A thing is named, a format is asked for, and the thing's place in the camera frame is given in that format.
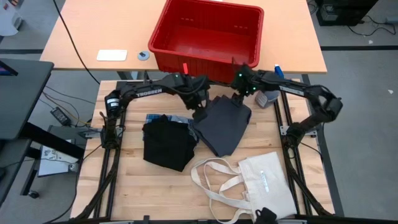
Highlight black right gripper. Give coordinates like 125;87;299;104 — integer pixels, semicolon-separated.
231;64;266;108

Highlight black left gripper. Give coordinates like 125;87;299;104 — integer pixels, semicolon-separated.
181;75;211;124

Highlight dark grey garment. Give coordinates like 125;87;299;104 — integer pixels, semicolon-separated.
190;95;252;158

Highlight black garment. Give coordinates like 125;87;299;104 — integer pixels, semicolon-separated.
142;114;200;173

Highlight blue plaid shorts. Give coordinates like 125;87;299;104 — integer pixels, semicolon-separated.
144;113;170;126

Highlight red plastic bin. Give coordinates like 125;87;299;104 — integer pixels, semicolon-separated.
147;0;266;85

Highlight cream canvas tote bag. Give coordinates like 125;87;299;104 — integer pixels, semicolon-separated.
190;151;298;224

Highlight white rectangular pad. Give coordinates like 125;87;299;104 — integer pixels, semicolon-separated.
96;49;129;62

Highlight light wooden desk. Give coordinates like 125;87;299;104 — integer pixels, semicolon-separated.
39;0;328;74

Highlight black equipment box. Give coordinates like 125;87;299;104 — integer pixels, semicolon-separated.
315;0;381;27

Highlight black side desk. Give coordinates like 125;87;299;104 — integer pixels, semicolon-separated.
0;58;86;160

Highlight dark screen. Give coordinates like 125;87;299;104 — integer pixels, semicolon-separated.
0;60;19;77

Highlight white rounded object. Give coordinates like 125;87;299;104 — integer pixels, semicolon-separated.
0;0;25;37

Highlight black aluminium rig frame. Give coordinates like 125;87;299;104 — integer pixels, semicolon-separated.
73;78;336;224

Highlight long black cable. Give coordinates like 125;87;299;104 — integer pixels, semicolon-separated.
52;0;101;85

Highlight black floor cable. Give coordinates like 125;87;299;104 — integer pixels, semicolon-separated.
346;14;398;37

